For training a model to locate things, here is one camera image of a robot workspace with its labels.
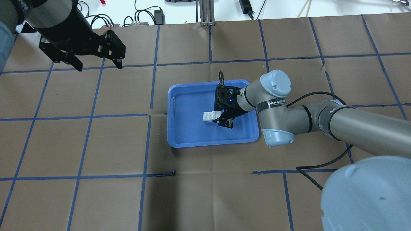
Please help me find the black power adapter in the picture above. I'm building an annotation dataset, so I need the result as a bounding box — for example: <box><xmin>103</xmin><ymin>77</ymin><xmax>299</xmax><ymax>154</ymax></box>
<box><xmin>239</xmin><ymin>0</ymin><xmax>253</xmax><ymax>15</ymax></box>

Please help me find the aluminium frame post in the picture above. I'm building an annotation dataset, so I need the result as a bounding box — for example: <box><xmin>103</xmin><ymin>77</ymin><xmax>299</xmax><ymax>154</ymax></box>
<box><xmin>198</xmin><ymin>0</ymin><xmax>216</xmax><ymax>27</ymax></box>

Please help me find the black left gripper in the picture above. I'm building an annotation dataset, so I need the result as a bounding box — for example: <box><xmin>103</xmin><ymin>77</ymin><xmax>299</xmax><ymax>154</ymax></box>
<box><xmin>39</xmin><ymin>13</ymin><xmax>126</xmax><ymax>72</ymax></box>

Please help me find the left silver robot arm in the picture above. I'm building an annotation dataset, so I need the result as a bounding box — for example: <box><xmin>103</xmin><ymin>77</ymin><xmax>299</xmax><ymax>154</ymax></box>
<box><xmin>0</xmin><ymin>0</ymin><xmax>126</xmax><ymax>72</ymax></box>

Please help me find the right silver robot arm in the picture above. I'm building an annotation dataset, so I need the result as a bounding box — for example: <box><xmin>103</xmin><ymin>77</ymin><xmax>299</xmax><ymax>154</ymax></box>
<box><xmin>213</xmin><ymin>70</ymin><xmax>411</xmax><ymax>231</ymax></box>

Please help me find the brown paper table cover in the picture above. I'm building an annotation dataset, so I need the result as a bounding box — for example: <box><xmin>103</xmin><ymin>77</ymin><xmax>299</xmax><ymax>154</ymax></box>
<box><xmin>1</xmin><ymin>13</ymin><xmax>410</xmax><ymax>231</ymax></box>

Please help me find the white block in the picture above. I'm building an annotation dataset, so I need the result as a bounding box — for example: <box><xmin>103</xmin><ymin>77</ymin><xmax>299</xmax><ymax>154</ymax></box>
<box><xmin>203</xmin><ymin>112</ymin><xmax>213</xmax><ymax>122</ymax></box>
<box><xmin>211</xmin><ymin>111</ymin><xmax>221</xmax><ymax>121</ymax></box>

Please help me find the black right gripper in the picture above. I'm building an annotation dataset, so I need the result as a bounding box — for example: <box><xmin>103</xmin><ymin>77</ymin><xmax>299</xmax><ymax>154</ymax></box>
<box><xmin>213</xmin><ymin>83</ymin><xmax>247</xmax><ymax>129</ymax></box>

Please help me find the blue plastic tray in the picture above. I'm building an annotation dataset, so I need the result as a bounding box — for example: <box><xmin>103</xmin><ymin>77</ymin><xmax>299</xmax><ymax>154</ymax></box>
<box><xmin>167</xmin><ymin>81</ymin><xmax>260</xmax><ymax>148</ymax></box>

